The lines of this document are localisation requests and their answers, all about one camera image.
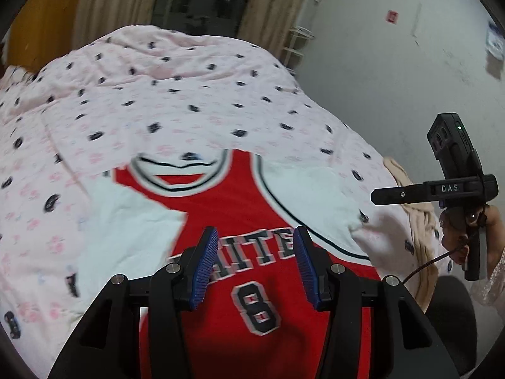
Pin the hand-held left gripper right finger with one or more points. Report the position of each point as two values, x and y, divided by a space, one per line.
307 266

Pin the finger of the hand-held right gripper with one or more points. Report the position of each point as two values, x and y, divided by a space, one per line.
398 194

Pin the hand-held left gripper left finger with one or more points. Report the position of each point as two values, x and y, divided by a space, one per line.
204 262

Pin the red jersey with white sleeves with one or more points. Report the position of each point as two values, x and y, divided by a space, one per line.
236 205

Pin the person's right forearm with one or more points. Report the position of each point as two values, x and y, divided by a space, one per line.
493 284

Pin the person's right hand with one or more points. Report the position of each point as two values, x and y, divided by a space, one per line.
453 241

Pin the beige cloth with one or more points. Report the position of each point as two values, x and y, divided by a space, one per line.
422 225

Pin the pink printed blanket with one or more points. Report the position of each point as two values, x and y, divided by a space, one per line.
158 87

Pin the beige curtain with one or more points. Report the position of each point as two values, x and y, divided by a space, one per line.
118 0
276 4

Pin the dark window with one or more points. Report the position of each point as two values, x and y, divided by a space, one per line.
201 0

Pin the orange wooden wardrobe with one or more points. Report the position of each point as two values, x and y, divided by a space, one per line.
47 19

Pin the wall poster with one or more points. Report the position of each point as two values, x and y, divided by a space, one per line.
495 41

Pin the red wall sticker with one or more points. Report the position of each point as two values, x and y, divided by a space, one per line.
391 16

